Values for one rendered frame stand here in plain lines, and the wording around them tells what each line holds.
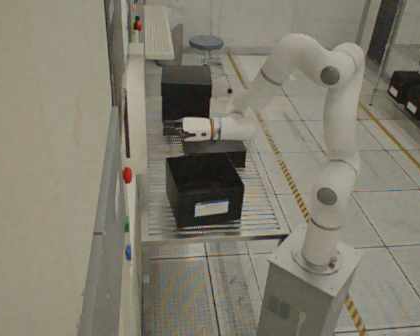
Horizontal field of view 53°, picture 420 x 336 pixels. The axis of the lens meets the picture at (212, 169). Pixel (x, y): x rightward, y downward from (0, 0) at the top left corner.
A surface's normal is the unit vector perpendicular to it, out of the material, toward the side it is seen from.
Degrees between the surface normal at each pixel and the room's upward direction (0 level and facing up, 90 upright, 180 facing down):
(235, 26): 90
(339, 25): 90
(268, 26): 90
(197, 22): 90
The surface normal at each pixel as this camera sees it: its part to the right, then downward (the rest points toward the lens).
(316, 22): 0.13, 0.56
